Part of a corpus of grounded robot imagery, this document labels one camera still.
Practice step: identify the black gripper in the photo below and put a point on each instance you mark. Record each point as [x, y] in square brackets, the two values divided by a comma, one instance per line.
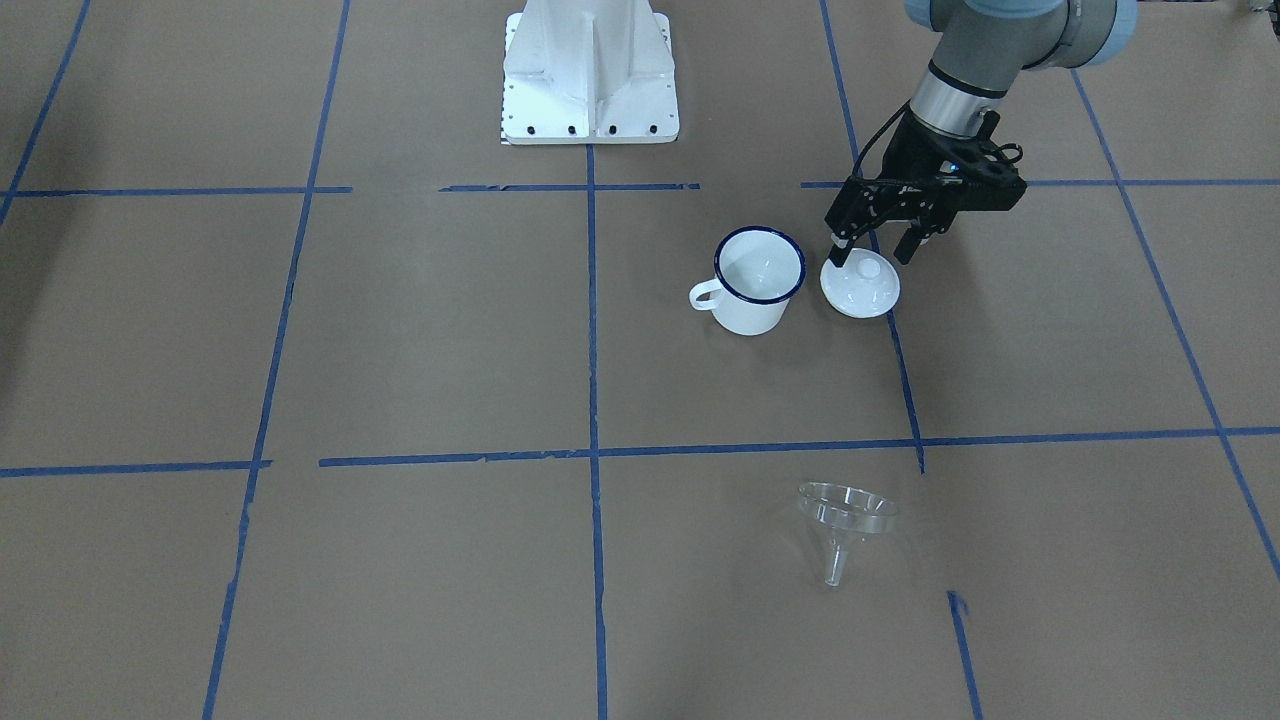
[917, 150]

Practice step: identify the white cup lid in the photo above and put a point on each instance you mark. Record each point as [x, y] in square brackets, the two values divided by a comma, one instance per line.
[866, 286]

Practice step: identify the clear plastic funnel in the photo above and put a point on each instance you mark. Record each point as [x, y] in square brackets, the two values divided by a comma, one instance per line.
[840, 518]

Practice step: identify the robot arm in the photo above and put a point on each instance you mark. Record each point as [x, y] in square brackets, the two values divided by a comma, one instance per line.
[985, 45]

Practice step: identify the white enamel cup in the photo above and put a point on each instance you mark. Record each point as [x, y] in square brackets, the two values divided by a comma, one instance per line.
[756, 272]

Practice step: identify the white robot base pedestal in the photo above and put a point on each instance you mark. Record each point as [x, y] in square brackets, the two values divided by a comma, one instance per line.
[588, 72]

